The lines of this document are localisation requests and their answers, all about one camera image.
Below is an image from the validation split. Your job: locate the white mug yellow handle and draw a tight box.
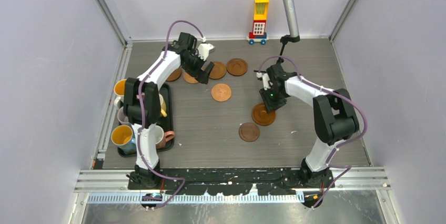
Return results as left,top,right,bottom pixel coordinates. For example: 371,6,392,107
159,94,167,117

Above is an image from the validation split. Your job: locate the black tripod microphone stand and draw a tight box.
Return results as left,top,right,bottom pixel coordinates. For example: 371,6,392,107
253,35,301,77

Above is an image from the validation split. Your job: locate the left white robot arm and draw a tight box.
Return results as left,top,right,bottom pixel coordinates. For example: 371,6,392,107
123,32,215,189

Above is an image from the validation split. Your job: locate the aluminium front rail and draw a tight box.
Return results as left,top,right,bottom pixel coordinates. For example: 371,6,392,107
74,167,391,204

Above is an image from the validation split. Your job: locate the brown wooden coaster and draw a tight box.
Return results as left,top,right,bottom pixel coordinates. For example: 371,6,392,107
209,62,226,80
251,103,276,126
226,58,248,76

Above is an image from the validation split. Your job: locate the toy block tower on wheels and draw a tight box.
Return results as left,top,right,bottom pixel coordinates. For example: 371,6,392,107
247,0,269,45

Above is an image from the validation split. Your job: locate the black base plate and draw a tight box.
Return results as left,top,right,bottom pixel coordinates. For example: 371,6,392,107
127,168,334,196

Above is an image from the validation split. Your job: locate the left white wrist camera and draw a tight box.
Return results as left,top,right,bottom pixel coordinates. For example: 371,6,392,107
197,37,215,62

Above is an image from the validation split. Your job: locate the white mug terracotta handle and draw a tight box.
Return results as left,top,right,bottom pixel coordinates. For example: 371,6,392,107
155,126,175,150

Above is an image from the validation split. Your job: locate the purple cable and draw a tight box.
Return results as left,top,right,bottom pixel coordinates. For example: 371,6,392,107
136,19,206,210
258,56,368,210

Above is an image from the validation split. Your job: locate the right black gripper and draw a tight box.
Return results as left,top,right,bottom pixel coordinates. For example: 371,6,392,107
260,84,288,113

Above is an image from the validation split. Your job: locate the lilac mug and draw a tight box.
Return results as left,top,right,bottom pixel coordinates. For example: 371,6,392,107
117,107,130,126

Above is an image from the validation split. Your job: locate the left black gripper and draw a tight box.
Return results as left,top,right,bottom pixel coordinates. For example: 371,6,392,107
183,49,215,85

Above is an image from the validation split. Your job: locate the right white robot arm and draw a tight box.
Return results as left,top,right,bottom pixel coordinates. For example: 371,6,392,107
256,63,359,188

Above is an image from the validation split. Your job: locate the dark walnut coaster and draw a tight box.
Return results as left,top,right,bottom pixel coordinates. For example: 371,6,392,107
238,123,260,142

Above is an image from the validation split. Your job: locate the woven rattan coaster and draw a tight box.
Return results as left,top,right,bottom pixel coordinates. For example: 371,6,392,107
211,83,232,102
183,72,198,84

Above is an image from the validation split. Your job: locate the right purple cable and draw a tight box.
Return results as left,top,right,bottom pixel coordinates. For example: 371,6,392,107
258,56,368,210

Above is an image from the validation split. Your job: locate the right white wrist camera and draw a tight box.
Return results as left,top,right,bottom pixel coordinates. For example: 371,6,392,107
256,71,271,90

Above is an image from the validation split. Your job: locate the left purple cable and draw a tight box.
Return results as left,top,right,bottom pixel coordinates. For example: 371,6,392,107
136,19,206,210

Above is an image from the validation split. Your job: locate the black plastic tray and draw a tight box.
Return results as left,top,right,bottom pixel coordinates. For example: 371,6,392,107
117,82,175,158

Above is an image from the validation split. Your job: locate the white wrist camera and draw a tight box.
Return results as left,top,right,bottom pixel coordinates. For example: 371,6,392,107
256,71,271,90
197,37,215,62

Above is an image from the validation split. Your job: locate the blue mug orange inside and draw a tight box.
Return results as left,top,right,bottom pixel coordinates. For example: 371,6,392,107
110,125,136,155

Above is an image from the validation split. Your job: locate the white floral mug orange inside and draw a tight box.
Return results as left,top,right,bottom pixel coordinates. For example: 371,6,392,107
114,79,126,109

